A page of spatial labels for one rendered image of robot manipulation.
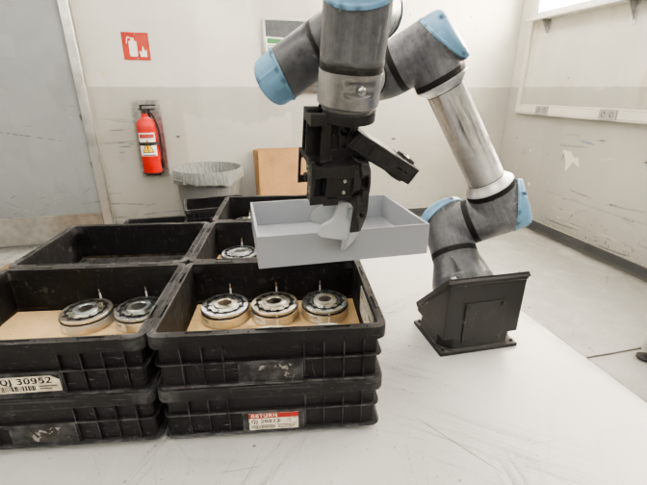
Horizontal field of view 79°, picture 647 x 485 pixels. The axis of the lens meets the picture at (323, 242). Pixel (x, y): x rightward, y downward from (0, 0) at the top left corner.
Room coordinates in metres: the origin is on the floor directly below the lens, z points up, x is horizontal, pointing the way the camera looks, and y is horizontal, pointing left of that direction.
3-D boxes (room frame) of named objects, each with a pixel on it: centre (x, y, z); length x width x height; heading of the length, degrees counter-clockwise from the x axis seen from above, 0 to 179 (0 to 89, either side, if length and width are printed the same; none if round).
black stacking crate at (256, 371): (0.70, 0.10, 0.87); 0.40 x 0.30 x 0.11; 95
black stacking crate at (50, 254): (0.96, 0.53, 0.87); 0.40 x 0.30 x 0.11; 95
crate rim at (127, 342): (0.67, 0.50, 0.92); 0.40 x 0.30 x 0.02; 95
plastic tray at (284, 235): (0.66, -0.01, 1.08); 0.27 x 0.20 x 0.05; 103
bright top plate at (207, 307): (0.76, 0.22, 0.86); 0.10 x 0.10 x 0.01
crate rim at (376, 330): (0.70, 0.10, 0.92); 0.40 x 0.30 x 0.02; 95
